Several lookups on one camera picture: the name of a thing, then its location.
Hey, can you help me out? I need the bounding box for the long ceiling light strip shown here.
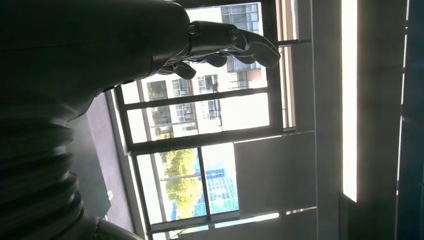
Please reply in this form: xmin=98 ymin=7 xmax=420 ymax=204
xmin=341 ymin=0 xmax=359 ymax=204

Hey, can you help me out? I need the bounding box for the dark window frame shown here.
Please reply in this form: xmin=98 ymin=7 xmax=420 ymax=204
xmin=105 ymin=0 xmax=299 ymax=240

